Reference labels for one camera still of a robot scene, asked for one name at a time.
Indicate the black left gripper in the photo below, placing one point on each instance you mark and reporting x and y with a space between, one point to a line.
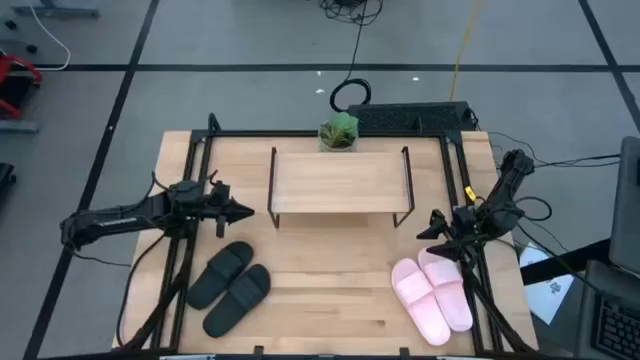
219 197

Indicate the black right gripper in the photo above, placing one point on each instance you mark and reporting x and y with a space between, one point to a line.
465 222

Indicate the pink slide sandal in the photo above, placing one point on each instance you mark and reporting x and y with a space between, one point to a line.
420 300
447 290

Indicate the black slide sandal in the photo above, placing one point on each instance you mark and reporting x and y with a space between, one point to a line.
237 302
220 275

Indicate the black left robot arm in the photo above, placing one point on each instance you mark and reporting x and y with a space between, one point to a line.
110 222

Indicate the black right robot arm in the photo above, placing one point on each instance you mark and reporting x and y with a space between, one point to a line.
505 190

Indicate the wooden shelf with black legs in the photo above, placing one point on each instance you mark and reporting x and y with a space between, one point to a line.
340 182

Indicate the black table clamp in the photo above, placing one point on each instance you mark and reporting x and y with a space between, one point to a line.
404 352
258 351

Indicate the white printed paper sheet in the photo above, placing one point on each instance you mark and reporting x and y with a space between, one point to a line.
547 295

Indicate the black diagonal bar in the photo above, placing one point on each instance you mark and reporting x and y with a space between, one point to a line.
565 262

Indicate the black keyboard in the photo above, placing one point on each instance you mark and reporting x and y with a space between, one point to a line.
410 117

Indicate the small green potted plant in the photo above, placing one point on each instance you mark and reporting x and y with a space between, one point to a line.
339 132

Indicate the grey laptop with black keyboard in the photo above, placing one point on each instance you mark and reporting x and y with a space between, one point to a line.
627 210

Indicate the red metal cart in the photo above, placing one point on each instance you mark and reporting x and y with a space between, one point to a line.
12 62

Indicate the grey metal floor base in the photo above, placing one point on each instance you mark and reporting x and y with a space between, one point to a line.
55 7

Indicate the black metal table frame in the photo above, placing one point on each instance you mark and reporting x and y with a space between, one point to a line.
260 133

